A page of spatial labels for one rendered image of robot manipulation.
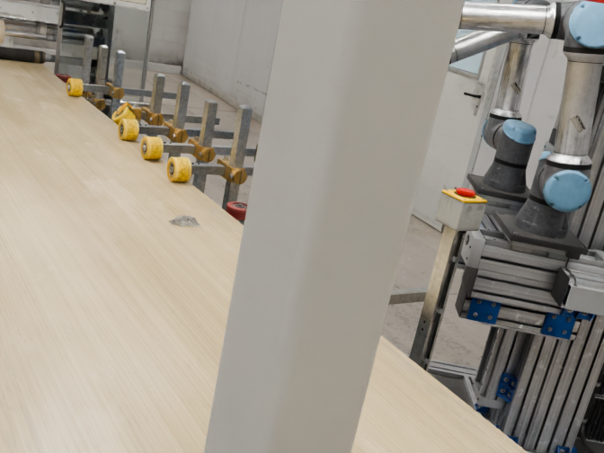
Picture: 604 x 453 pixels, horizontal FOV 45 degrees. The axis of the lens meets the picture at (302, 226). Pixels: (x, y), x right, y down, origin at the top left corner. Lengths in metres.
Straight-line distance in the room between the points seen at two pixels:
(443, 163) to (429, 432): 4.51
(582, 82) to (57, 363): 1.40
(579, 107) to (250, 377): 1.74
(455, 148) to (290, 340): 5.35
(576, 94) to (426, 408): 0.96
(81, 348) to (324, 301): 1.09
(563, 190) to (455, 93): 3.74
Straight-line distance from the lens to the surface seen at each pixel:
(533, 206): 2.16
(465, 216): 1.55
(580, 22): 1.94
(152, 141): 2.57
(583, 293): 2.12
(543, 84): 5.05
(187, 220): 2.01
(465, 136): 5.54
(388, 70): 0.25
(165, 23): 11.05
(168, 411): 1.20
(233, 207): 2.20
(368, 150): 0.26
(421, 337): 1.67
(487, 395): 2.64
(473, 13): 2.07
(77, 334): 1.39
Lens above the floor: 1.57
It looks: 18 degrees down
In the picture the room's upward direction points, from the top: 11 degrees clockwise
